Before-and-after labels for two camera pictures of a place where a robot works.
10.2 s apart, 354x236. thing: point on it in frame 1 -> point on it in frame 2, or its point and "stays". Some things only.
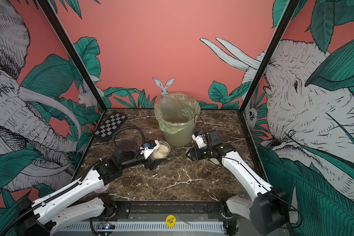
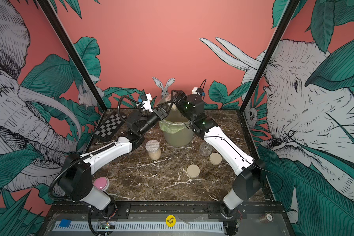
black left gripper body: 138,160 -> 151,120
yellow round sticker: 170,221 stays
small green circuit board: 105,226 stays
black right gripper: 195,151 -> 180,99
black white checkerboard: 109,128 stays
